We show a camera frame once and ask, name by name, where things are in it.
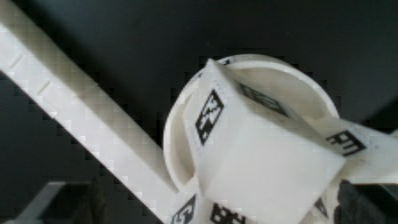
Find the white L-shaped obstacle frame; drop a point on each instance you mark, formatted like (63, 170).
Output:
(84, 110)

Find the white stool leg with tag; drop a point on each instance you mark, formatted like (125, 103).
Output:
(368, 147)

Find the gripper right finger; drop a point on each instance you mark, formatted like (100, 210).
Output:
(367, 203)

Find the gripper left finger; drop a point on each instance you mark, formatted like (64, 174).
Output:
(66, 204)

